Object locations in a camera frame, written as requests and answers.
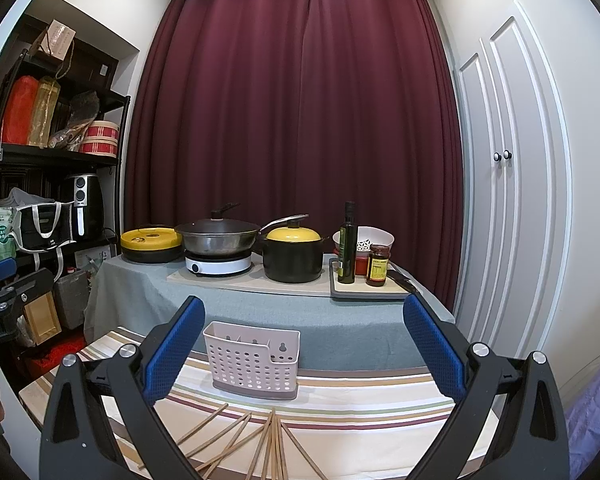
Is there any black kitchen knife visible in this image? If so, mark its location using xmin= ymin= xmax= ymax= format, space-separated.
xmin=387 ymin=270 xmax=418 ymax=294

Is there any black white tote bag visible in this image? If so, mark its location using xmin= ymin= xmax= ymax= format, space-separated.
xmin=0 ymin=188 xmax=76 ymax=282

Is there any black air fryer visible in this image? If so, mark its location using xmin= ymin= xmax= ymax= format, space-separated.
xmin=72 ymin=174 xmax=104 ymax=242

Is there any yellow black electric griddle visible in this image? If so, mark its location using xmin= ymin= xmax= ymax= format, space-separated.
xmin=120 ymin=226 xmax=184 ymax=263

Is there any red white round box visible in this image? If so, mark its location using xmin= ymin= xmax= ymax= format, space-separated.
xmin=79 ymin=120 xmax=119 ymax=158

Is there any black storage shelf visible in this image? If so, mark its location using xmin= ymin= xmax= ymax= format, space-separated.
xmin=0 ymin=12 xmax=131 ymax=351

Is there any red bag on shelf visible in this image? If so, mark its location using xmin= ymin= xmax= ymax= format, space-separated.
xmin=2 ymin=76 xmax=38 ymax=145

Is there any pink perforated utensil caddy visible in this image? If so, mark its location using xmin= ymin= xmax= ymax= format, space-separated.
xmin=204 ymin=321 xmax=301 ymax=401

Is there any white induction cooker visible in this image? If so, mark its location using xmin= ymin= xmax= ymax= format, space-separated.
xmin=185 ymin=252 xmax=251 ymax=276

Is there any gold wrapped package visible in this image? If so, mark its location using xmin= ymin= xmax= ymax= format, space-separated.
xmin=28 ymin=77 xmax=60 ymax=148

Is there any black wok with lid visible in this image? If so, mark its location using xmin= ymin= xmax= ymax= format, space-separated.
xmin=175 ymin=203 xmax=308 ymax=257

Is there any grey-blue tablecloth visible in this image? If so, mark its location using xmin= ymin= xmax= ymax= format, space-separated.
xmin=84 ymin=257 xmax=424 ymax=372

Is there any sauce jar yellow label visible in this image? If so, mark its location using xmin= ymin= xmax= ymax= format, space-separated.
xmin=365 ymin=244 xmax=390 ymax=287

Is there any grey cutting board tray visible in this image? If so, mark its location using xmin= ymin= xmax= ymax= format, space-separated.
xmin=328 ymin=258 xmax=409 ymax=301

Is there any beige placemat under cooker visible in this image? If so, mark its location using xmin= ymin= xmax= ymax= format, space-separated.
xmin=166 ymin=256 xmax=330 ymax=297

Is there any red container behind bottle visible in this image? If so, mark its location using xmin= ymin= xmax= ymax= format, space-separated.
xmin=355 ymin=252 xmax=370 ymax=276

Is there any white double-door cabinet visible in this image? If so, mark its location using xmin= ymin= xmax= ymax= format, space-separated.
xmin=455 ymin=2 xmax=571 ymax=358

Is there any dark olive oil bottle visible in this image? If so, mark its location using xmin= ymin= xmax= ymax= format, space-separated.
xmin=338 ymin=202 xmax=358 ymax=284

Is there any black pot yellow lid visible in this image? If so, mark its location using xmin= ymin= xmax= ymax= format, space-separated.
xmin=259 ymin=214 xmax=324 ymax=284

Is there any dark red curtain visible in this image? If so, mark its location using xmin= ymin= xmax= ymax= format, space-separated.
xmin=124 ymin=0 xmax=463 ymax=306

